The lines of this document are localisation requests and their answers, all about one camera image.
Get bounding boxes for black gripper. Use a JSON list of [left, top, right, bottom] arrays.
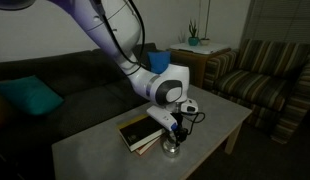
[[166, 111, 190, 148]]

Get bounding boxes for black book yellow spine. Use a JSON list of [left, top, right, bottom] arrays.
[[116, 113, 167, 153]]

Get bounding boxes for small white pot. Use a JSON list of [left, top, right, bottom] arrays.
[[199, 37, 211, 47]]

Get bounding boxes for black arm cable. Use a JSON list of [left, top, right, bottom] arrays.
[[89, 0, 153, 77]]

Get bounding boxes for black looped camera cable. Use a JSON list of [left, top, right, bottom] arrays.
[[181, 111, 207, 135]]

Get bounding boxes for small clear glass object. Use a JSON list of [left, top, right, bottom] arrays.
[[161, 139, 181, 158]]

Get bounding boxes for window blinds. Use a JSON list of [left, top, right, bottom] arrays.
[[241, 0, 310, 46]]

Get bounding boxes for teal cushion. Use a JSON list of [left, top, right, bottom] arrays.
[[0, 75, 65, 117]]

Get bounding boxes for blue cushion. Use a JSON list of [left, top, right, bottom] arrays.
[[147, 50, 172, 75]]

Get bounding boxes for dark grey sofa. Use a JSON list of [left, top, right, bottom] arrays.
[[0, 42, 191, 180]]

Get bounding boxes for wooden side table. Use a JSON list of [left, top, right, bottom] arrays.
[[168, 46, 233, 89]]

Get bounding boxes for yellow reddish book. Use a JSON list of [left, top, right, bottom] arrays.
[[134, 134, 164, 157]]

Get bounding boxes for green potted plant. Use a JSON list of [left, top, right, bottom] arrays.
[[188, 18, 199, 38]]

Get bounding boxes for teal plant pot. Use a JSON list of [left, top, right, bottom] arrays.
[[187, 35, 200, 47]]

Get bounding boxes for white tray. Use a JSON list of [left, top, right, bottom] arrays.
[[168, 41, 231, 55]]

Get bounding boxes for striped armchair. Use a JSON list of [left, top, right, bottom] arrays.
[[203, 38, 310, 145]]

